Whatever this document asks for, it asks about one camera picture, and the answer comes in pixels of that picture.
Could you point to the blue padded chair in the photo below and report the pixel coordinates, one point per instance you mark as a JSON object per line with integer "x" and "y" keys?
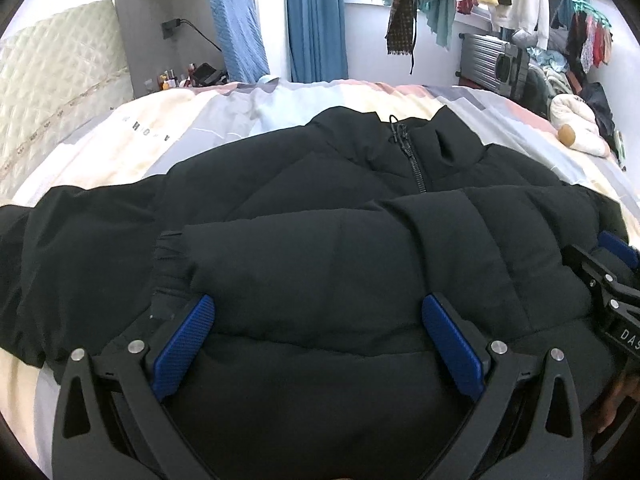
{"x": 240, "y": 35}

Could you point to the pile of clothes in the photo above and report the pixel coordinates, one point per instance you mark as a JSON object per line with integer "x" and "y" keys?
{"x": 560, "y": 75}

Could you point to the blue curtain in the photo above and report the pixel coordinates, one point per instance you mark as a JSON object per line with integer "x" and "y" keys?
{"x": 315, "y": 20}

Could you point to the cream plush toy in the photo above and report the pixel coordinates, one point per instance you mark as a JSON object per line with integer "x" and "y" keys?
{"x": 582, "y": 120}

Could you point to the cream quilted headboard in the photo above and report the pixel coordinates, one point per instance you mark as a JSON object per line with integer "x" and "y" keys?
{"x": 50, "y": 75}

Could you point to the white hooded sweatshirt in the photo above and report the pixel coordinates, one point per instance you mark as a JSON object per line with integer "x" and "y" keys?
{"x": 525, "y": 0}

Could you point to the teal hanging garment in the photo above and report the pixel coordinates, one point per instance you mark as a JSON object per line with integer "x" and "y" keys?
{"x": 440, "y": 15}

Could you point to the wall socket with charger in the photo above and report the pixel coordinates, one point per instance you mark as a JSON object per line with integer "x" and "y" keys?
{"x": 171, "y": 27}

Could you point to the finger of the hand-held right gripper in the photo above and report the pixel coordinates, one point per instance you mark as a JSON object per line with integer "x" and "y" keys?
{"x": 590, "y": 275}
{"x": 620, "y": 247}

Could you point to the plaid scarf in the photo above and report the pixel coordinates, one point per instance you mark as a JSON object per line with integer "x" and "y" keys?
{"x": 400, "y": 15}

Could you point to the green clip hanger with socks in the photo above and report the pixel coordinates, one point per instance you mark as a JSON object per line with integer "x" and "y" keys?
{"x": 592, "y": 35}

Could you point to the group of small bottles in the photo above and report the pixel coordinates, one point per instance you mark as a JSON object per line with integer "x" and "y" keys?
{"x": 167, "y": 80}

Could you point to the black puffer jacket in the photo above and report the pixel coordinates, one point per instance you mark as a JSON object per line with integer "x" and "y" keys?
{"x": 320, "y": 240}

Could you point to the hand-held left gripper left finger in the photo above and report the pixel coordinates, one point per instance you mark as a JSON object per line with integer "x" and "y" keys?
{"x": 184, "y": 347}

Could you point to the pastel patchwork bed quilt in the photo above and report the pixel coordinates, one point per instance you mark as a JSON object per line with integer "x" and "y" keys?
{"x": 200, "y": 120}

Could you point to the person's right hand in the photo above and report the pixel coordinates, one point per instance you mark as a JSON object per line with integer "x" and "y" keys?
{"x": 611, "y": 407}

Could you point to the silver ribbed suitcase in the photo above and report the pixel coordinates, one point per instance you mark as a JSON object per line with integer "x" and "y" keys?
{"x": 482, "y": 62}

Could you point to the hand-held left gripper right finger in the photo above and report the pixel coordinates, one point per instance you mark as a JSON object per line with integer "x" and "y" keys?
{"x": 452, "y": 347}

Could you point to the black bedside device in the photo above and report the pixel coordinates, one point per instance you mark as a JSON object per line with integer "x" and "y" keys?
{"x": 207, "y": 74}

